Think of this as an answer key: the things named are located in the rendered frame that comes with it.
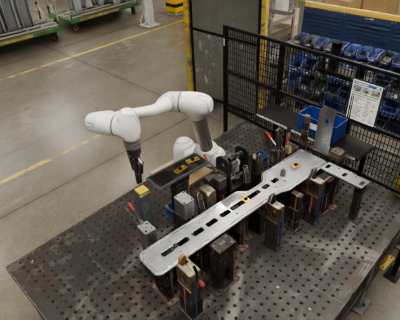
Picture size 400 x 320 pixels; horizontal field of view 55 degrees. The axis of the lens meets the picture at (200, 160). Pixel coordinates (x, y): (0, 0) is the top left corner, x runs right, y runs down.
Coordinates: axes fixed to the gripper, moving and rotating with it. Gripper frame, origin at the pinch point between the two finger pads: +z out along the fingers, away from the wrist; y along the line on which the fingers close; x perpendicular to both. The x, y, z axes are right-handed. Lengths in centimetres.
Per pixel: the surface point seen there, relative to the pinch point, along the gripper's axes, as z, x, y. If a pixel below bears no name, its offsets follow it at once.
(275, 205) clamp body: 20, 55, 52
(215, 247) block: 21, 10, 51
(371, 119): 4, 151, 51
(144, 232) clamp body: 18.2, -12.1, 19.7
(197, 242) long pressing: 24.2, 7.0, 39.4
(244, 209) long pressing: 24, 43, 39
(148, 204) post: 18.1, 1.4, 3.9
